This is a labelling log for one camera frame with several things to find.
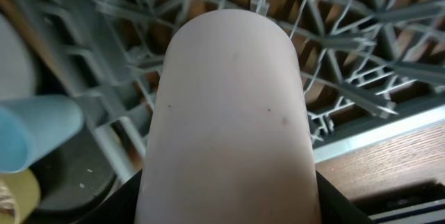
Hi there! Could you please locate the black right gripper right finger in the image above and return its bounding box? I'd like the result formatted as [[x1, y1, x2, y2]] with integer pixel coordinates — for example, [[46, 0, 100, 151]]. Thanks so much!
[[316, 172, 375, 224]]

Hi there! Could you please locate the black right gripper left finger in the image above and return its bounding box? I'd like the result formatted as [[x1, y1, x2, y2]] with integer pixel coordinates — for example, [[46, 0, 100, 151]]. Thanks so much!
[[79, 170, 142, 224]]

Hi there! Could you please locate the light blue plastic cup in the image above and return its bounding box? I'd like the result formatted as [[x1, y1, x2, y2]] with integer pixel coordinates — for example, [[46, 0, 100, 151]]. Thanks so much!
[[1, 95, 84, 173]]

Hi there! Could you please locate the white round plate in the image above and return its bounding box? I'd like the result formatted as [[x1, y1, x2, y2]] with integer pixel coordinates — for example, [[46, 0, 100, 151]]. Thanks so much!
[[1, 15, 40, 100]]

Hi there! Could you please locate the grey plastic dishwasher rack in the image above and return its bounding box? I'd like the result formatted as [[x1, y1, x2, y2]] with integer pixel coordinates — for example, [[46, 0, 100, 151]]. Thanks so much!
[[3, 0, 444, 182]]

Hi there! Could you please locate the round black tray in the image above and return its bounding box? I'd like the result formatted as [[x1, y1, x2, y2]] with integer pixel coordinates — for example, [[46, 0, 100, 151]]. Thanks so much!
[[30, 128, 116, 223]]

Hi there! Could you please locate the yellow bowl with food scraps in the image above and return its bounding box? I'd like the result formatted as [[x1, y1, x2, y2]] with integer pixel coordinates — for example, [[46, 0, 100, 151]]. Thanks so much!
[[1, 169, 41, 224]]

